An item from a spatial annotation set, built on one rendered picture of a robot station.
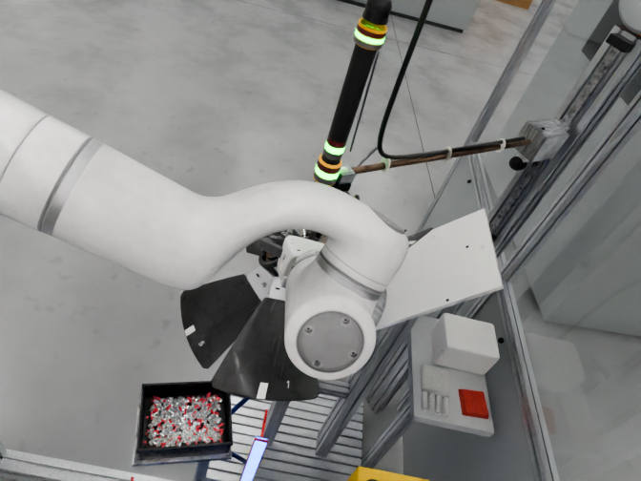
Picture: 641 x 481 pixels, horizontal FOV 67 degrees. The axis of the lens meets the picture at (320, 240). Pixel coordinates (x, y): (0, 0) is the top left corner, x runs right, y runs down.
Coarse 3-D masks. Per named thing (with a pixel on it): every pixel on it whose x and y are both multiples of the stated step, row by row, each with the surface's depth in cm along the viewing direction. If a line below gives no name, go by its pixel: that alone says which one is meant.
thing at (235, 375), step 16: (272, 304) 107; (256, 320) 105; (272, 320) 105; (240, 336) 103; (256, 336) 103; (272, 336) 103; (240, 352) 101; (256, 352) 100; (272, 352) 100; (224, 368) 99; (240, 368) 99; (256, 368) 98; (272, 368) 98; (288, 368) 98; (224, 384) 98; (240, 384) 97; (256, 384) 96; (272, 384) 96; (304, 384) 96; (272, 400) 94; (288, 400) 94
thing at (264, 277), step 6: (258, 270) 121; (264, 270) 120; (252, 276) 121; (264, 276) 120; (270, 276) 120; (252, 282) 121; (258, 282) 121; (270, 282) 120; (258, 288) 121; (264, 288) 120; (258, 294) 121; (264, 294) 120
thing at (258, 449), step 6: (258, 444) 86; (264, 444) 86; (252, 450) 89; (258, 450) 88; (252, 456) 91; (258, 456) 90; (252, 462) 92; (258, 462) 92; (246, 468) 95; (252, 468) 95; (246, 474) 97; (252, 474) 97; (246, 480) 100
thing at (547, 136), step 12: (540, 120) 117; (528, 132) 114; (540, 132) 112; (552, 132) 114; (564, 132) 115; (540, 144) 113; (552, 144) 114; (528, 156) 116; (540, 156) 116; (552, 156) 119
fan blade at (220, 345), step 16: (208, 288) 126; (224, 288) 123; (240, 288) 121; (192, 304) 127; (208, 304) 124; (224, 304) 122; (240, 304) 121; (256, 304) 120; (192, 320) 126; (208, 320) 124; (224, 320) 122; (240, 320) 121; (192, 336) 125; (208, 336) 123; (224, 336) 122; (208, 352) 122
